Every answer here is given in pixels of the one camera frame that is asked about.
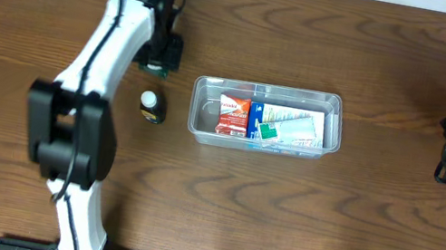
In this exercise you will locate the clear plastic container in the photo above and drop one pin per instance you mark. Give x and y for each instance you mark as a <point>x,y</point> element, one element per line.
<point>204,112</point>

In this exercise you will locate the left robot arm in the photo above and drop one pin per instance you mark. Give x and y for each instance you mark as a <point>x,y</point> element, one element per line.
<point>71,135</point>

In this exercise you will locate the white green sachet packet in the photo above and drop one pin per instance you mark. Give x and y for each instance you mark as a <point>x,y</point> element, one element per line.
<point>298,132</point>

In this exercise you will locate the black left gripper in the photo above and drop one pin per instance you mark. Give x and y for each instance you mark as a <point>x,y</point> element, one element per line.
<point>160,56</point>

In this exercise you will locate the green Zam-Buk box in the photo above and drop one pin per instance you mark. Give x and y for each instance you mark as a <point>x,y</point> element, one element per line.
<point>154,70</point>

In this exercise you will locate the blue fever patch box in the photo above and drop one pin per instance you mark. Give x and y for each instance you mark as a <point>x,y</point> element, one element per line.
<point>265,112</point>

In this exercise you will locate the dark syrup bottle white cap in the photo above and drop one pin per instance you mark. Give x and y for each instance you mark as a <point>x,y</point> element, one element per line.
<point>153,107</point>

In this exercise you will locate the red Panadol box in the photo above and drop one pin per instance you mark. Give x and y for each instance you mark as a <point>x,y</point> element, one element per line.
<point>233,116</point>

